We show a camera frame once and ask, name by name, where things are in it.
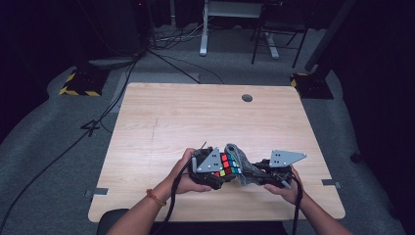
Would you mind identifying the grey fuzzy pouch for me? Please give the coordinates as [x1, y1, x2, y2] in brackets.
[224, 142, 262, 187]

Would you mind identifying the person's right hand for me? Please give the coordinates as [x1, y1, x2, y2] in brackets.
[262, 165, 304, 207]

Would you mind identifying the colourful puzzle cube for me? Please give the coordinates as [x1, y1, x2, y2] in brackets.
[213, 152, 244, 178]

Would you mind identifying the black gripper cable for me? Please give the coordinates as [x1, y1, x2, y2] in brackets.
[156, 156, 197, 235]
[291, 174, 304, 235]

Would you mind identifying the person's left hand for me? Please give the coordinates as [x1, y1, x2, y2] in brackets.
[166, 147, 213, 195]

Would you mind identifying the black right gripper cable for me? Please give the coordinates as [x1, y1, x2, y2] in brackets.
[291, 174, 304, 235]

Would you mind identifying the thin black floor cable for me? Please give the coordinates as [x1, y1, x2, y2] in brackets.
[148, 48, 226, 85]

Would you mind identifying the black metal chair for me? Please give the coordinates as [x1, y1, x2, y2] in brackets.
[250, 2, 309, 70]

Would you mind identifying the black cabinet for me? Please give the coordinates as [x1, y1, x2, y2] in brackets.
[87, 0, 152, 59]

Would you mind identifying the white desk frame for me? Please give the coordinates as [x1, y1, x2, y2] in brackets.
[199, 0, 281, 60]

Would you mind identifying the long black floor cable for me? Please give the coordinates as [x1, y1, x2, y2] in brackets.
[0, 48, 142, 231]

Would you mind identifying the bundle of floor cables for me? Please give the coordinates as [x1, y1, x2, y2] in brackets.
[150, 22, 210, 51]

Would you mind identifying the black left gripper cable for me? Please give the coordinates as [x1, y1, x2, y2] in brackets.
[156, 156, 197, 235]

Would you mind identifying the dark slanted pole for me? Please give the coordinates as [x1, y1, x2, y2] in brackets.
[304, 0, 357, 72]

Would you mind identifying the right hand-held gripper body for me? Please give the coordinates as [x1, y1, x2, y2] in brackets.
[259, 149, 308, 189]

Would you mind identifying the orange bead bracelet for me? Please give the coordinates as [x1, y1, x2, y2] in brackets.
[145, 188, 167, 208]

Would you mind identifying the yellow black striped stand base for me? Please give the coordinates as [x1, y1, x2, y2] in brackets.
[290, 71, 335, 100]
[58, 66, 111, 98]

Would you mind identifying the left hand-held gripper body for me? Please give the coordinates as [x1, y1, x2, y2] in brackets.
[190, 147, 227, 191]

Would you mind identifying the grey tape strip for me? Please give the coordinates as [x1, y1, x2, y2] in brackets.
[320, 178, 344, 190]
[84, 187, 110, 198]

